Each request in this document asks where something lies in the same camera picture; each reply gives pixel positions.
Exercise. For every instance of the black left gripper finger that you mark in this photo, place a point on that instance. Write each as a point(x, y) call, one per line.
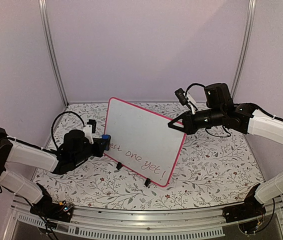
point(103, 141)
point(103, 148)

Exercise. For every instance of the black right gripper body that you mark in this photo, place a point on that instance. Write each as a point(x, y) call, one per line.
point(215, 119)

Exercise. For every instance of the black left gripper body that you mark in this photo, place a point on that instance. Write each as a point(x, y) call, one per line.
point(81, 156)

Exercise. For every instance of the blue whiteboard eraser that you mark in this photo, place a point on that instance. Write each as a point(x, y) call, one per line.
point(106, 138)

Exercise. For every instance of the pink framed whiteboard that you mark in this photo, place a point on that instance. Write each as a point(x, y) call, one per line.
point(142, 141)

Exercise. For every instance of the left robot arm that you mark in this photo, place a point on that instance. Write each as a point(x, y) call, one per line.
point(14, 151)

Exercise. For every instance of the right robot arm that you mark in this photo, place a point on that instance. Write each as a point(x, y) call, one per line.
point(267, 126)

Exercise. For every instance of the black stand foot left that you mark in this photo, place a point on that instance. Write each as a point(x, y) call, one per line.
point(119, 166)

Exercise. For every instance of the floral table mat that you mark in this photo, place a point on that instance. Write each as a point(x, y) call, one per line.
point(211, 170)

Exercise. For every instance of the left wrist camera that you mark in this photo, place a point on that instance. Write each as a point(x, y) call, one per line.
point(89, 129)

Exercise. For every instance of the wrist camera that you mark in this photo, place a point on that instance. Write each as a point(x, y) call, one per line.
point(89, 129)
point(187, 100)

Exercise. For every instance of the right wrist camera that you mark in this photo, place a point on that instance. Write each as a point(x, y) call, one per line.
point(187, 100)

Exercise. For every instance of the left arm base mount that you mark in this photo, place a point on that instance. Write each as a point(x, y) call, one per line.
point(48, 209)

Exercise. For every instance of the front aluminium rail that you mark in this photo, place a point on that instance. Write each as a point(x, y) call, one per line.
point(87, 223)

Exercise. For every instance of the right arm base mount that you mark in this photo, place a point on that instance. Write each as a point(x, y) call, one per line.
point(249, 216)

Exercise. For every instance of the right aluminium frame post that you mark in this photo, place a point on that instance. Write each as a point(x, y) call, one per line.
point(244, 46)

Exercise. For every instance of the aluminium frame post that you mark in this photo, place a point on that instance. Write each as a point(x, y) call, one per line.
point(44, 15)
point(244, 46)

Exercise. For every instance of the left aluminium frame post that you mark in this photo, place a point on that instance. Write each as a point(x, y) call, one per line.
point(44, 15)

